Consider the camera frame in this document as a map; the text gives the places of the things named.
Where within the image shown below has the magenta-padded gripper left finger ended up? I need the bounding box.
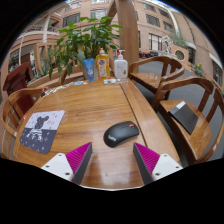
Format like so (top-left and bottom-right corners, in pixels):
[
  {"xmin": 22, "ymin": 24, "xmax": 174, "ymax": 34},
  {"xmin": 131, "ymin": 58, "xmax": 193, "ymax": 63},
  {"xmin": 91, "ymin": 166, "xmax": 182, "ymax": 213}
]
[{"xmin": 40, "ymin": 142, "xmax": 93, "ymax": 186}]

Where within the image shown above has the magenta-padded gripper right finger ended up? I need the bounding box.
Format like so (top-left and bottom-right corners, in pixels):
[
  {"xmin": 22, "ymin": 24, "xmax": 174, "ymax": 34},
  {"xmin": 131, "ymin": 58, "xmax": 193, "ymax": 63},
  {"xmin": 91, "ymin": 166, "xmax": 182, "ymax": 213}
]
[{"xmin": 132, "ymin": 142, "xmax": 184, "ymax": 186}]

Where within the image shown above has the black computer mouse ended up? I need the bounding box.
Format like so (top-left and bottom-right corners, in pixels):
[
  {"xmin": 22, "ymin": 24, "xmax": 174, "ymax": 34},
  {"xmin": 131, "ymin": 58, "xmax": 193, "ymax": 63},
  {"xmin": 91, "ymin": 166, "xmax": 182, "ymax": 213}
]
[{"xmin": 103, "ymin": 120, "xmax": 140, "ymax": 148}]

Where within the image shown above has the grey printed mouse pad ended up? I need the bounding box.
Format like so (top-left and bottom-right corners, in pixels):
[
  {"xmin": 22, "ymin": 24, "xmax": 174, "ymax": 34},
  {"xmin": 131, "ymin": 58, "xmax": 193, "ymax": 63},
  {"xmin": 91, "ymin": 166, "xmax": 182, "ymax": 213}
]
[{"xmin": 19, "ymin": 110, "xmax": 66, "ymax": 155}]

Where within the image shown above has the wooden armchair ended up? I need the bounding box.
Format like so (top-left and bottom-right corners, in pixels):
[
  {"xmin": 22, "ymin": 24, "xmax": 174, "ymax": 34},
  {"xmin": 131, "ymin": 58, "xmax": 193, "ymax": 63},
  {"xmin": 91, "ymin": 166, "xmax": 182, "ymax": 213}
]
[
  {"xmin": 128, "ymin": 55, "xmax": 185, "ymax": 98},
  {"xmin": 0, "ymin": 87, "xmax": 44, "ymax": 160},
  {"xmin": 152, "ymin": 76, "xmax": 224, "ymax": 166}
]

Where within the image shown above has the black notebook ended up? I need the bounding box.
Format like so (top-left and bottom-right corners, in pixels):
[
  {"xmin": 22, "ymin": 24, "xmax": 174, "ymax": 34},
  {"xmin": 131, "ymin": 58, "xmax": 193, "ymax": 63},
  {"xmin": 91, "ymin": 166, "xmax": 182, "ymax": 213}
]
[{"xmin": 168, "ymin": 100, "xmax": 199, "ymax": 136}]

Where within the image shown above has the dark red wooden podium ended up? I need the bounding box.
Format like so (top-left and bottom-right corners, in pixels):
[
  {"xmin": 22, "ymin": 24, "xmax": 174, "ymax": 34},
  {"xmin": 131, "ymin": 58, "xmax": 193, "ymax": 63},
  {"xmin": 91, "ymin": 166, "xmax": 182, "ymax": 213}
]
[{"xmin": 2, "ymin": 60, "xmax": 34, "ymax": 96}]

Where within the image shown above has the blue tube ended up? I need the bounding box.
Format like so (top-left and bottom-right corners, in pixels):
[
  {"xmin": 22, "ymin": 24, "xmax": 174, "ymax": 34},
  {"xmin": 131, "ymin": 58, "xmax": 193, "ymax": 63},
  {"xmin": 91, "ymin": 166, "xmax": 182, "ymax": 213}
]
[{"xmin": 82, "ymin": 58, "xmax": 96, "ymax": 83}]

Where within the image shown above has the yellow flowering plant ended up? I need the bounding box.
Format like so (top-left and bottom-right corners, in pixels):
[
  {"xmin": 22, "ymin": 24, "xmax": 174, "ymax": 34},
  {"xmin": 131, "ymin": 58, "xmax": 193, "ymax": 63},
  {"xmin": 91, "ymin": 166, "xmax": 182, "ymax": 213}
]
[{"xmin": 193, "ymin": 62, "xmax": 204, "ymax": 77}]

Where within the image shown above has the white pump bottle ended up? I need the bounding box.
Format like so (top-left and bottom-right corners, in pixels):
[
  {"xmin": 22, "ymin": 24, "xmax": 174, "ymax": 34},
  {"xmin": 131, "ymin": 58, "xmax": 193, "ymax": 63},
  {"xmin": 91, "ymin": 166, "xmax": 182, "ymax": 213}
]
[{"xmin": 113, "ymin": 49, "xmax": 129, "ymax": 80}]

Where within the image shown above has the yellow liquid bottle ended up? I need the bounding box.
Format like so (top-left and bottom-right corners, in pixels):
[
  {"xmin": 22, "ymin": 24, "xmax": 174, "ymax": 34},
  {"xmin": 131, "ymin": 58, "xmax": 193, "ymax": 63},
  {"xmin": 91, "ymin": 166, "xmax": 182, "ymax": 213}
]
[{"xmin": 95, "ymin": 47, "xmax": 111, "ymax": 81}]

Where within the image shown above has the green potted plant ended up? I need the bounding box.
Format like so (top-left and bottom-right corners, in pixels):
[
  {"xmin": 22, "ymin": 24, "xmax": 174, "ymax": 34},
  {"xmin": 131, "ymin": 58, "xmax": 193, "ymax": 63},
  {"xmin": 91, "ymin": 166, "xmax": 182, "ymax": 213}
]
[{"xmin": 48, "ymin": 15, "xmax": 123, "ymax": 81}]

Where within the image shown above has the wooden pillar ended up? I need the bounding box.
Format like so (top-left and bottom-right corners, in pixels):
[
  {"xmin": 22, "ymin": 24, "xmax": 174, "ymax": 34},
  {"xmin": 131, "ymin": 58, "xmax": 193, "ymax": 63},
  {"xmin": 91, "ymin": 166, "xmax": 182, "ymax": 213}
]
[{"xmin": 114, "ymin": 0, "xmax": 140, "ymax": 66}]

